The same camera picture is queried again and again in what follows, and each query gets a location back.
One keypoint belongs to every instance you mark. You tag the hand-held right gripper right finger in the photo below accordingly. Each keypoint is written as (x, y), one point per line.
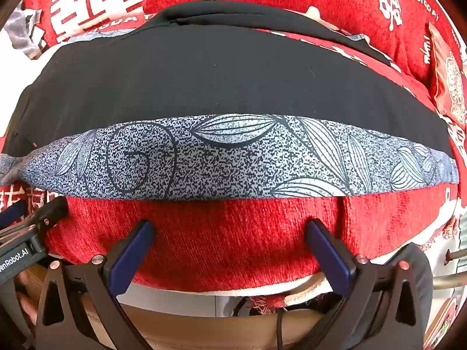
(328, 259)

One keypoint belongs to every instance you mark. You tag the red blanket white print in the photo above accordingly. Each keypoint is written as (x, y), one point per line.
(233, 244)

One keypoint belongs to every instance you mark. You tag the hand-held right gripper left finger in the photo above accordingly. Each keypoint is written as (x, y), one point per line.
(129, 262)

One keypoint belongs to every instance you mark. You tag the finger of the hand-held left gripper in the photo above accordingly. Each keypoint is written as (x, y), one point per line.
(49, 211)
(11, 214)

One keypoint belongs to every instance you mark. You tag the grey crumpled cloth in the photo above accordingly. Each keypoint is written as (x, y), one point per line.
(25, 29)

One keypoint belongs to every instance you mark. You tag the black pants grey leaf print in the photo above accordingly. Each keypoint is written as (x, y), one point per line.
(226, 80)

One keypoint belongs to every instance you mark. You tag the red patterned cushion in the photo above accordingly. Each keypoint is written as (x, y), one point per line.
(450, 87)

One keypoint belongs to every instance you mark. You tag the person's left hand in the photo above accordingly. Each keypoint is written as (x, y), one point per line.
(26, 304)

